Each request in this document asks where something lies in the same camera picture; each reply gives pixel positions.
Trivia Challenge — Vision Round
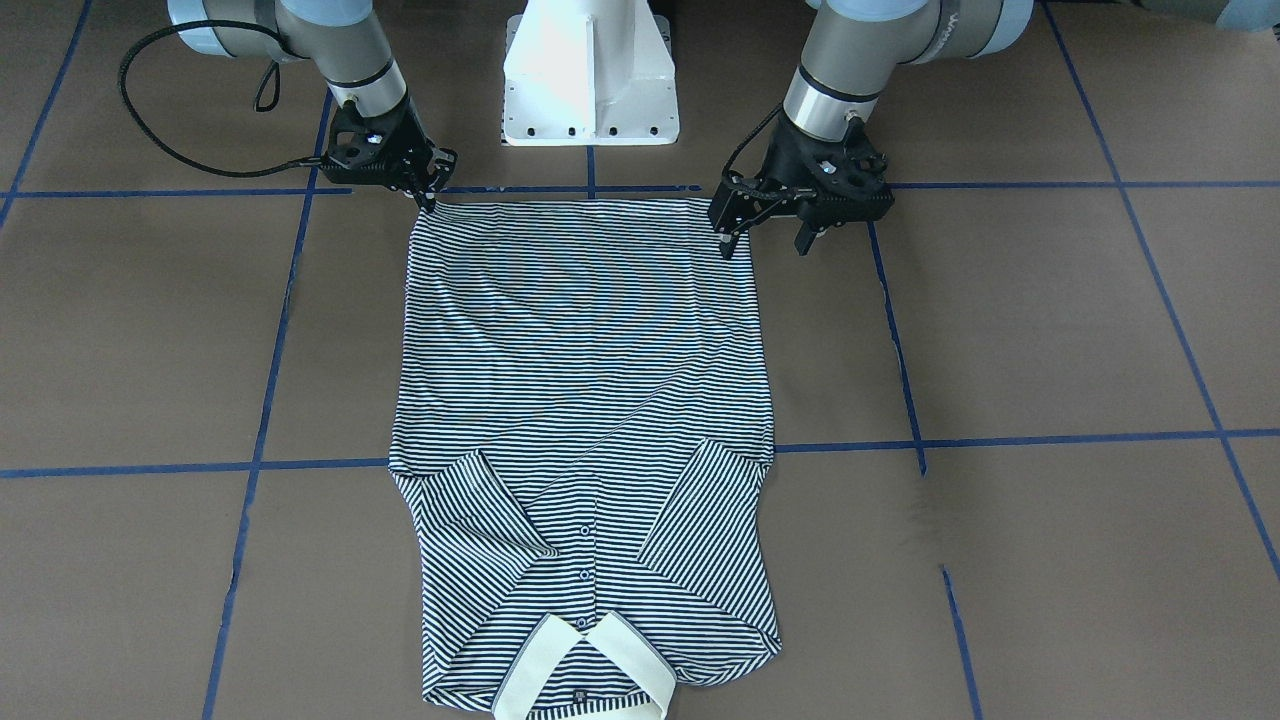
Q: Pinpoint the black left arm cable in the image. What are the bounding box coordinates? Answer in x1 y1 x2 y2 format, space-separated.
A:
721 100 787 197

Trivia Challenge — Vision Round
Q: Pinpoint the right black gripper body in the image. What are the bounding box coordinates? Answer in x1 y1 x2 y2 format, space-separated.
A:
320 97 458 195

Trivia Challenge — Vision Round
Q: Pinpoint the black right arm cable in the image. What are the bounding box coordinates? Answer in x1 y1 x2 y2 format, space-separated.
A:
118 20 351 181

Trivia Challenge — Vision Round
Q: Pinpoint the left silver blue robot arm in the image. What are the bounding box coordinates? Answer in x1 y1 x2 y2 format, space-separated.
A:
707 1 1044 260

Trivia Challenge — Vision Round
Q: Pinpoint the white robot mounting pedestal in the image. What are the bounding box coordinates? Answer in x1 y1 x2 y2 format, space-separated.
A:
500 1 681 147

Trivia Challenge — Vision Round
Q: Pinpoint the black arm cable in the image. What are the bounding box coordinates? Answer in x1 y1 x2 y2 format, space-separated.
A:
118 20 351 181
721 100 787 197

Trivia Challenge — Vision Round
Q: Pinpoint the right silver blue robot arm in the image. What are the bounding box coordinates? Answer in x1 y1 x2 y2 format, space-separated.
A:
166 1 457 213

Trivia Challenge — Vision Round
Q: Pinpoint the blue white striped polo shirt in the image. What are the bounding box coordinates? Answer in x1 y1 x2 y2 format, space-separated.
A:
388 199 782 719

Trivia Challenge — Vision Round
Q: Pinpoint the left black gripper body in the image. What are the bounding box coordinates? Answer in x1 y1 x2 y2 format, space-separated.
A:
708 111 895 237

